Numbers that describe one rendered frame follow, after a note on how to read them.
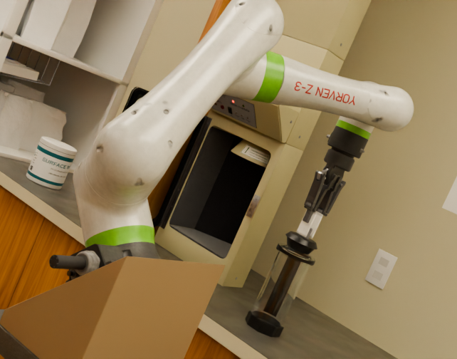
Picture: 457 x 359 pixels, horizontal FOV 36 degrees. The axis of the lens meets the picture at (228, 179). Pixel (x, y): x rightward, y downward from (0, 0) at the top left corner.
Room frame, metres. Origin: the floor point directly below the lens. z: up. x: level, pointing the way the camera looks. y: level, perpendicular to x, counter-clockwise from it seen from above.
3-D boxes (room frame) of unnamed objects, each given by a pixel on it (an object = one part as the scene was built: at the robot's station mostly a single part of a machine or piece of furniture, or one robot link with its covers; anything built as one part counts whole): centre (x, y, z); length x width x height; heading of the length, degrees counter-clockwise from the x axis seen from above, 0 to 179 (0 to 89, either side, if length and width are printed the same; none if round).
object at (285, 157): (2.28, -0.06, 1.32); 0.32 x 0.25 x 0.77; 54
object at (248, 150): (2.25, -0.06, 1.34); 0.18 x 0.18 x 0.05
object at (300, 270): (1.84, -0.24, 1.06); 0.11 x 0.11 x 0.21
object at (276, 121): (2.13, 0.05, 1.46); 0.32 x 0.12 x 0.10; 54
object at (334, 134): (1.84, -0.24, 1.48); 0.12 x 0.09 x 0.06; 54
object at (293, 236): (1.84, -0.24, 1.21); 0.09 x 0.09 x 0.07
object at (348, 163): (1.84, -0.24, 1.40); 0.08 x 0.07 x 0.09; 144
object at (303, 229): (1.82, -0.23, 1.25); 0.03 x 0.01 x 0.07; 54
